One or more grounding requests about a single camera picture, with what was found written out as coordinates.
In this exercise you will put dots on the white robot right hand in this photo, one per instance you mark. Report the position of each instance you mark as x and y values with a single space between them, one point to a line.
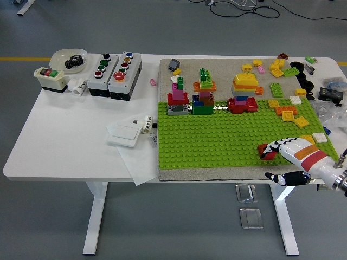
314 159

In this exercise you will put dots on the red toy brick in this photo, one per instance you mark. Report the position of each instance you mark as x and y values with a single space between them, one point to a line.
260 147
269 158

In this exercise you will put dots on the green studded baseplate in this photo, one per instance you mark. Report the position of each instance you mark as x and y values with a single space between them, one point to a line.
203 140

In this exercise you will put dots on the white flat brick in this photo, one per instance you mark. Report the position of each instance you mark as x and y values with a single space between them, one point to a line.
320 137

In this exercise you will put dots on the small blue brick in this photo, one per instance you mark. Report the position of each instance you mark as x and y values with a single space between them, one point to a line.
327 130

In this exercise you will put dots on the yellow flat brick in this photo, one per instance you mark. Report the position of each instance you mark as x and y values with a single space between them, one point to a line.
276 73
288 116
301 122

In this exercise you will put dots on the orange long brick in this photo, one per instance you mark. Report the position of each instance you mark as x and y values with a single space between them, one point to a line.
279 111
259 90

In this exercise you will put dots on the long green brick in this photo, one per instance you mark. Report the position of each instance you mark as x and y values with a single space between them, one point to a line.
290 72

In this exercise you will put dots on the yellow-topped layered brick tower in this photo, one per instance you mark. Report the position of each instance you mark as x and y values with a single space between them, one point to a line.
244 81

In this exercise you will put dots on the dark red brick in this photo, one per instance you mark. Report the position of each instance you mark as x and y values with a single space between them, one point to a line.
283 56

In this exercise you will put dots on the green orange brown brick tower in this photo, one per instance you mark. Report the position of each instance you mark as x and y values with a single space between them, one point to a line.
202 109

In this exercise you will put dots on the red pink green brick tower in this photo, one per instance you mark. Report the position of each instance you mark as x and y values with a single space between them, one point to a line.
177 98

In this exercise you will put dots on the small yellow brick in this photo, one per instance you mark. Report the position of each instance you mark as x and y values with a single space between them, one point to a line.
177 71

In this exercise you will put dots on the grey sloped brick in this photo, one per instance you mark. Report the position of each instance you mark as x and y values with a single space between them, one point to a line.
174 64

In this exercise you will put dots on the small pink brick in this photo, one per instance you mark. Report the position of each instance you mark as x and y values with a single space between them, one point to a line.
153 82

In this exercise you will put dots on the clear plastic bag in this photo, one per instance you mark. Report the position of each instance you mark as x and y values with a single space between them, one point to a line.
336 116

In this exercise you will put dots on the white table leg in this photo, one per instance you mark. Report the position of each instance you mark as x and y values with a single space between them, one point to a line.
95 216
284 216

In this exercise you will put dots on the black electronic module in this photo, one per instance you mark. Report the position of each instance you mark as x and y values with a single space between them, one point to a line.
329 93

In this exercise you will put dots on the metal floor plate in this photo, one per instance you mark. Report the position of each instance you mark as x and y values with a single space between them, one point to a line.
246 192
251 218

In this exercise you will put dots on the plastic bag with blue part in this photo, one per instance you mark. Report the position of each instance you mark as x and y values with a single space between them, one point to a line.
334 82

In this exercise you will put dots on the grey metal tool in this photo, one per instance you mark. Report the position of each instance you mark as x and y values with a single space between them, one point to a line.
309 69

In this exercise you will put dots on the white printed pipe coupling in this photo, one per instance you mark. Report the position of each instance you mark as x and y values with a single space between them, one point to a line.
146 124

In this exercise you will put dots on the white paper sheet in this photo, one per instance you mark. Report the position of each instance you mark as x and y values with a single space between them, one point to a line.
135 165

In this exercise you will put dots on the white floor power strip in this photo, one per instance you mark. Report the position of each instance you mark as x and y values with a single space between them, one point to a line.
211 2

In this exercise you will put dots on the emergency stop control box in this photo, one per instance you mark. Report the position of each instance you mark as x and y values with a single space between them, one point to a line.
132 73

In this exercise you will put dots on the three-button control box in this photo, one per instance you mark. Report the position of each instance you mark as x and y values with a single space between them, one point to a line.
95 82

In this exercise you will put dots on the white pipe tee fitting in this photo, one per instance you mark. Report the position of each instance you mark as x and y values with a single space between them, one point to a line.
77 86

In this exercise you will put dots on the black gear stack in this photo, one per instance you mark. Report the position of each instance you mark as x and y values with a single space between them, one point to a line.
73 61

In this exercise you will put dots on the white shallow bowl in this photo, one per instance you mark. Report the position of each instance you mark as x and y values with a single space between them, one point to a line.
58 61

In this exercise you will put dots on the white desk foot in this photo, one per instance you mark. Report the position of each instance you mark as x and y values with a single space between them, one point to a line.
25 7

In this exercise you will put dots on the small black bracket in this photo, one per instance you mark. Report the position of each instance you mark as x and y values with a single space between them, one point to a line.
310 95

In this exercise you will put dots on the white wall switch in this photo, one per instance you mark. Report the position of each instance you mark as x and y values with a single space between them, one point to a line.
123 135

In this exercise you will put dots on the white red-green switch box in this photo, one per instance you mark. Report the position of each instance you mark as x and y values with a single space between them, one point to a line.
51 81

